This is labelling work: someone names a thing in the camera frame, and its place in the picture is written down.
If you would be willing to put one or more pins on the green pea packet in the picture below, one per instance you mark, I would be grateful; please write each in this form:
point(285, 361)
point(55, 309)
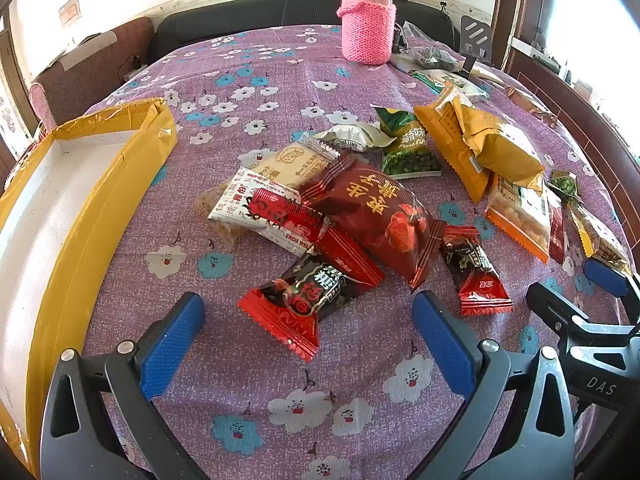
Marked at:
point(410, 155)

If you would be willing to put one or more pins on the cream horn-shaped object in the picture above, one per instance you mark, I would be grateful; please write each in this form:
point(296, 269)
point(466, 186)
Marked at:
point(487, 74)

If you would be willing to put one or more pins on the brown armchair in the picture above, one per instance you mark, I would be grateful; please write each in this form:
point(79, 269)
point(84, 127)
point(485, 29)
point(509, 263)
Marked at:
point(90, 70)

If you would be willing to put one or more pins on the cream biscuit packet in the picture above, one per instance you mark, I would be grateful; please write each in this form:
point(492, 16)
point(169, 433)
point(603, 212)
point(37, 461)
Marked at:
point(295, 160)

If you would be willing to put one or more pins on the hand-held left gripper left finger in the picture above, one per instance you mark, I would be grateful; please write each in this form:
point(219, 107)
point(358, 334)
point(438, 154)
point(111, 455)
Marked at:
point(172, 345)

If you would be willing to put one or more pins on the long red wafer packet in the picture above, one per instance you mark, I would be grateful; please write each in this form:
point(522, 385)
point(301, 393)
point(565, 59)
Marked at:
point(345, 255)

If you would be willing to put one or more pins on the red and black candy packet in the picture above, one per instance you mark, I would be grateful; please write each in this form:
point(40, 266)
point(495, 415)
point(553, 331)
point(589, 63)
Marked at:
point(300, 295)

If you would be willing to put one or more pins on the pink bottle with knit sleeve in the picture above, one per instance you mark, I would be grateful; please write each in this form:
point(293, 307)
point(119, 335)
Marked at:
point(367, 30)

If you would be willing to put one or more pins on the clear brown snack packet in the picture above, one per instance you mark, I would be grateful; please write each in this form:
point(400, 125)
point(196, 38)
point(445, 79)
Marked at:
point(205, 205)

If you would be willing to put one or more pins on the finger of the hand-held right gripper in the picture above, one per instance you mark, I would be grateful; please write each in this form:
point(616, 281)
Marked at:
point(607, 274)
point(552, 302)

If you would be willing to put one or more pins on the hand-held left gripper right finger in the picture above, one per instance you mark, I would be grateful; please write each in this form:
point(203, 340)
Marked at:
point(445, 345)

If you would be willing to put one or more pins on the long dark red packet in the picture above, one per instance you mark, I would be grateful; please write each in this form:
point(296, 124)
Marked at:
point(556, 230)

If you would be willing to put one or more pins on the yellow cardboard box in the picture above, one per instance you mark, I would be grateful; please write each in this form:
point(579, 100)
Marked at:
point(150, 160)

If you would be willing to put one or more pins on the small red wall sign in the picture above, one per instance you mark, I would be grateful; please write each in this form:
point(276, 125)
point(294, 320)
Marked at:
point(69, 13)

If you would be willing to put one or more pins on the grey phone stand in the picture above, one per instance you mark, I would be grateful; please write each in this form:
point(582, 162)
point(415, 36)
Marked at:
point(475, 35)

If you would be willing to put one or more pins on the plain yellow snack bag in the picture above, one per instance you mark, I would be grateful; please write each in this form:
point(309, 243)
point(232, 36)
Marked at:
point(500, 150)

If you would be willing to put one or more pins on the large dark red rose packet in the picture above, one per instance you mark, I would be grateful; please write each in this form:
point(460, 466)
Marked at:
point(380, 215)

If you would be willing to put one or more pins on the yellow clear snack packet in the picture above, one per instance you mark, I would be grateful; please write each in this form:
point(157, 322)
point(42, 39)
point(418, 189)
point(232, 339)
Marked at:
point(600, 240)

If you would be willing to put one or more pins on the black sofa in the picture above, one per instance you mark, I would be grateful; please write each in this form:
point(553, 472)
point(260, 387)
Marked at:
point(250, 15)

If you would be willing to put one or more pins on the small green yellow-edged packet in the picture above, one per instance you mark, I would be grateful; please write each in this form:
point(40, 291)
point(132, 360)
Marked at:
point(565, 187)

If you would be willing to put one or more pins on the yellow square cracker packet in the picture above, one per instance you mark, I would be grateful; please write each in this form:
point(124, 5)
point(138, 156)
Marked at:
point(445, 130)

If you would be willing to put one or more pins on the wooden glazed door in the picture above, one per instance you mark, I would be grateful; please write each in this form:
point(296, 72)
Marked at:
point(10, 60)

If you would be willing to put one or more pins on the orange clear biscuit packet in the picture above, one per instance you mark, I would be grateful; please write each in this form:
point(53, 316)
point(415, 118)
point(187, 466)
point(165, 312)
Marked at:
point(520, 215)

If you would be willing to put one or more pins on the purple floral tablecloth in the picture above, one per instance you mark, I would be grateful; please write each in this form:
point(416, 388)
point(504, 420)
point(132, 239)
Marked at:
point(300, 85)

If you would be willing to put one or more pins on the small red dark-label packet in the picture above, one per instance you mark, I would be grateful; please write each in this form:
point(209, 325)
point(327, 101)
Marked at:
point(475, 270)

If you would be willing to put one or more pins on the white snack packet red print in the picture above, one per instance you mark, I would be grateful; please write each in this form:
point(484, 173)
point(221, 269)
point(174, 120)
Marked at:
point(240, 200)

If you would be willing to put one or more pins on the small white snack packet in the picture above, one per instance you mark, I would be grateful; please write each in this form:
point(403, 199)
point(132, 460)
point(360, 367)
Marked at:
point(350, 136)

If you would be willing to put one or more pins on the green round cracker packet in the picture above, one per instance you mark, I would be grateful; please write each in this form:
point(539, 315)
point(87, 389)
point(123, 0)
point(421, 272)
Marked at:
point(450, 80)

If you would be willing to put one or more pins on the brown pastry packet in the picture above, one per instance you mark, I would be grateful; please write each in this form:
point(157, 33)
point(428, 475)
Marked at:
point(525, 97)

